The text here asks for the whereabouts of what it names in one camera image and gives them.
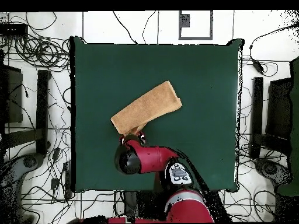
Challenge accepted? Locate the tan terry towel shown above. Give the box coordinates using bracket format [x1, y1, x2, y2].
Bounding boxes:
[110, 80, 183, 137]

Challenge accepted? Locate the dark green table cloth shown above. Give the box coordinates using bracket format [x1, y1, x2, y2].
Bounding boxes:
[69, 36, 245, 193]

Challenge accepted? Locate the black power strip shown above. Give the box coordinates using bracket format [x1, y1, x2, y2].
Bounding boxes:
[62, 160, 74, 200]

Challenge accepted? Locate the black bar stand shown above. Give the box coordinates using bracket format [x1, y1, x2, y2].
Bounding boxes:
[3, 69, 52, 156]
[249, 76, 293, 160]

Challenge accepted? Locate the black floor box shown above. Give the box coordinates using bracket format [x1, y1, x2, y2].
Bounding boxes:
[0, 64, 24, 124]
[265, 78, 294, 141]

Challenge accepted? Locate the black power adapter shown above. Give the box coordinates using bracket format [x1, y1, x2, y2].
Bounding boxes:
[251, 58, 265, 74]

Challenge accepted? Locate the dark green cloth sheet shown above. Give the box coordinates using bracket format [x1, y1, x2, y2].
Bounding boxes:
[276, 55, 299, 197]

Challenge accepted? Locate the black power box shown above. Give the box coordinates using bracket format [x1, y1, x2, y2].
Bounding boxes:
[0, 22, 29, 37]

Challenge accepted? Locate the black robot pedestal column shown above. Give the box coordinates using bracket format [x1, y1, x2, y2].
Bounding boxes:
[114, 190, 169, 223]

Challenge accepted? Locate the grey rectangular frame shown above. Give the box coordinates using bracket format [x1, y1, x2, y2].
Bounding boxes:
[178, 10, 214, 41]

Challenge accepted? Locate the grey pedestal leg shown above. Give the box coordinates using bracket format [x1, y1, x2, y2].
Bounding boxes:
[0, 152, 46, 223]
[253, 157, 294, 187]

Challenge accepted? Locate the coiled black cable bundle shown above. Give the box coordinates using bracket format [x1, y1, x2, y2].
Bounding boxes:
[13, 34, 71, 68]

